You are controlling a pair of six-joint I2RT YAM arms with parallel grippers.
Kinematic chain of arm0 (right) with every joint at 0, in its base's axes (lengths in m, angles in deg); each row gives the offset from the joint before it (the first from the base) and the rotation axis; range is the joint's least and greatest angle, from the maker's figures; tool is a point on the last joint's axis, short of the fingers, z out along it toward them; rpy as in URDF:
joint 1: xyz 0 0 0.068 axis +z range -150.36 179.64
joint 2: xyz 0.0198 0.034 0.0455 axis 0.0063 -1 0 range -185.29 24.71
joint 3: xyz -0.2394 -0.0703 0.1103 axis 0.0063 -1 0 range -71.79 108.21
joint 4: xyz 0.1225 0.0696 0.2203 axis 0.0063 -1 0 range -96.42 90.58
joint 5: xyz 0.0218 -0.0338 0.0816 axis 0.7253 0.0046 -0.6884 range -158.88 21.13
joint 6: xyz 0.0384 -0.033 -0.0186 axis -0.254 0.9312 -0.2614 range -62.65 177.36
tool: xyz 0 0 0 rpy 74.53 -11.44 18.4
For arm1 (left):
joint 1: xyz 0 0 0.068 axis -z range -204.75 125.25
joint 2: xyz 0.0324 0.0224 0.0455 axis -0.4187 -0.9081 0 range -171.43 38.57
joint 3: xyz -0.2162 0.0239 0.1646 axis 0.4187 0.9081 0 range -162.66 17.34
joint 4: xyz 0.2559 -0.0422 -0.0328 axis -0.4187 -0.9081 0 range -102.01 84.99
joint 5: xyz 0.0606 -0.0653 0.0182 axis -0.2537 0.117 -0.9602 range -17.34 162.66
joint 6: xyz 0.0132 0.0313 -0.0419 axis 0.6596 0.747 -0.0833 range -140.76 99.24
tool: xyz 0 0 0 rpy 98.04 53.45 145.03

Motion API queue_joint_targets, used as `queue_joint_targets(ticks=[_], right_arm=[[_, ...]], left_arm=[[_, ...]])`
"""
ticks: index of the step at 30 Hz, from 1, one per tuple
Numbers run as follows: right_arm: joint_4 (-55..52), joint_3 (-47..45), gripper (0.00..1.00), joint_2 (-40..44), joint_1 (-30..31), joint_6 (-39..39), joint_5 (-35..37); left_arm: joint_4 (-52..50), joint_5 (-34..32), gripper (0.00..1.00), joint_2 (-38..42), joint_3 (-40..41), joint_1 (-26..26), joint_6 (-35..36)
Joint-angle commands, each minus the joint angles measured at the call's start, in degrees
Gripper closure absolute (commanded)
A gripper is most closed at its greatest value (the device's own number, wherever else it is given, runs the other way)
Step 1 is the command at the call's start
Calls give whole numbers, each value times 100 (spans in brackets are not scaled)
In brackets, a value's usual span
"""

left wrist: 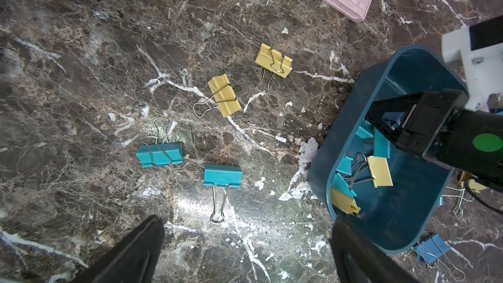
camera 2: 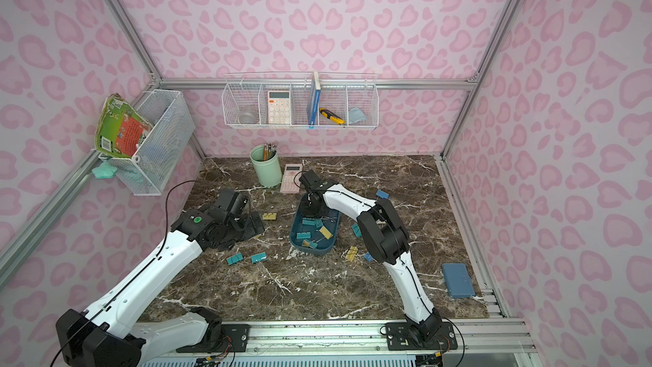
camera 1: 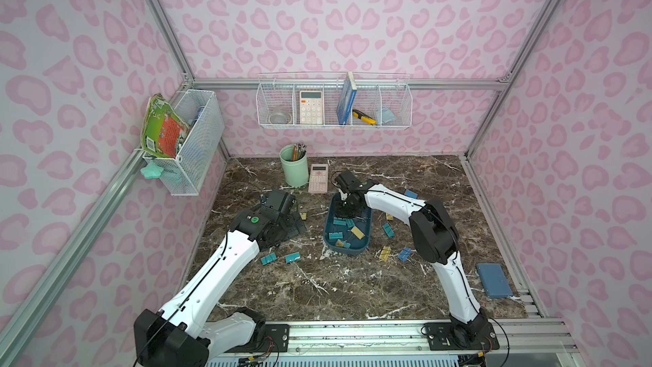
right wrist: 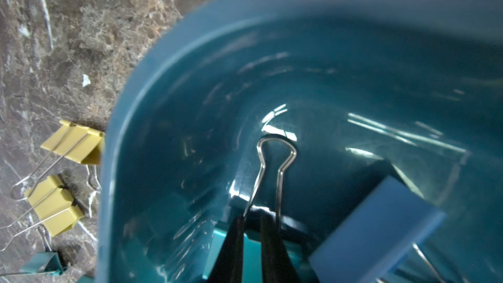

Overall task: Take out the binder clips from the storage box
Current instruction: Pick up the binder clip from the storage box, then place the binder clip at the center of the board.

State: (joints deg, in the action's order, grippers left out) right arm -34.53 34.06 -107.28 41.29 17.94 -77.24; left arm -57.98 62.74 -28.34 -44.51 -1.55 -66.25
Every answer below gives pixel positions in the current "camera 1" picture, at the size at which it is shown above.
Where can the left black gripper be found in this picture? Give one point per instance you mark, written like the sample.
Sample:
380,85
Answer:
290,219

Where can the green red booklet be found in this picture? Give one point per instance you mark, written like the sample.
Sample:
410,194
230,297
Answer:
164,131

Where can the pencils in cup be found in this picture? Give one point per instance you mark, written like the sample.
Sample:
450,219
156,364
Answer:
298,151

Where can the mint star-shaped hook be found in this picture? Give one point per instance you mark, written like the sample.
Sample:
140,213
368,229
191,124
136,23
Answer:
152,170

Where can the blue book in basket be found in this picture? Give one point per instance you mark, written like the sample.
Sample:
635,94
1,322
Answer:
348,95

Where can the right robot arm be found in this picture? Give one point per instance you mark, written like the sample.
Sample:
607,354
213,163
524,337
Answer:
435,238

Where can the blue storage box lid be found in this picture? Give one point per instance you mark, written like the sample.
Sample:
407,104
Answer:
494,280

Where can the white mesh side basket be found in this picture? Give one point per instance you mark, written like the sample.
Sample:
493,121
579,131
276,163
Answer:
185,174

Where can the pink calculator on table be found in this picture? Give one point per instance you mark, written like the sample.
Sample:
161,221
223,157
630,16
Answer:
318,179

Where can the mint green pencil cup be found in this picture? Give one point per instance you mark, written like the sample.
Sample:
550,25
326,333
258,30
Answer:
296,172

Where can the teal plastic storage box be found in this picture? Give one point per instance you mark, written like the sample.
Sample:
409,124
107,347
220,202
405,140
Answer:
348,234

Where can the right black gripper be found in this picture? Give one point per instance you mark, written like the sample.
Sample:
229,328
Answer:
346,200

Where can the white wire wall basket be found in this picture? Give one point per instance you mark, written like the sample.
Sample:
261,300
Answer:
375,91

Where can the yellow utility knife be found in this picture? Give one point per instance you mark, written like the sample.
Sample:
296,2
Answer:
364,117

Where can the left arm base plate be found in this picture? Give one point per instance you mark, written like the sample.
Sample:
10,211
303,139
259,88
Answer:
274,336

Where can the teal binder clip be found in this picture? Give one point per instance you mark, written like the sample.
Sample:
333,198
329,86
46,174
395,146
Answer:
270,258
388,230

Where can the white calculator in basket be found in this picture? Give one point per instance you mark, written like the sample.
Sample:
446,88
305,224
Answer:
311,107

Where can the clear tape roll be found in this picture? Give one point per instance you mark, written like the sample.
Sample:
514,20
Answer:
280,116

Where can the blue binder clip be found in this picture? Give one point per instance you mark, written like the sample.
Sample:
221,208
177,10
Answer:
405,254

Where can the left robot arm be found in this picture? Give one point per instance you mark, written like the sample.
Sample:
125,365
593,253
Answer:
180,332

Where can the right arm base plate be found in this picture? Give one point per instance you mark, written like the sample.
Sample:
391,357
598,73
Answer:
449,336

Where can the light blue cup in basket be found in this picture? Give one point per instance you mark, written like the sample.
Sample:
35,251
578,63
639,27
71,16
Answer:
388,118

